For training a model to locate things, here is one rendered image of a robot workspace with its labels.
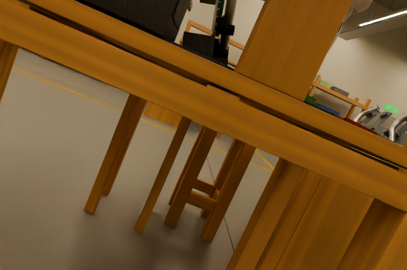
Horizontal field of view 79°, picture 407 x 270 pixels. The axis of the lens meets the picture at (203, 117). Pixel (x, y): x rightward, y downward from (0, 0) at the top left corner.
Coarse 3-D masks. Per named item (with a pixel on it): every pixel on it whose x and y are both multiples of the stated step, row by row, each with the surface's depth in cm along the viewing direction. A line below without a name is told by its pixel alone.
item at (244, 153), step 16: (208, 128) 138; (208, 144) 140; (240, 144) 165; (192, 160) 141; (224, 160) 172; (240, 160) 142; (192, 176) 142; (224, 176) 168; (240, 176) 143; (176, 192) 168; (192, 192) 146; (208, 192) 170; (224, 192) 144; (176, 208) 144; (208, 208) 146; (224, 208) 145; (208, 224) 146; (208, 240) 148
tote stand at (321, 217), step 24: (312, 192) 123; (336, 192) 122; (360, 192) 120; (288, 216) 126; (312, 216) 124; (336, 216) 122; (360, 216) 121; (288, 240) 126; (312, 240) 125; (336, 240) 123; (264, 264) 129; (288, 264) 127; (312, 264) 125; (336, 264) 124
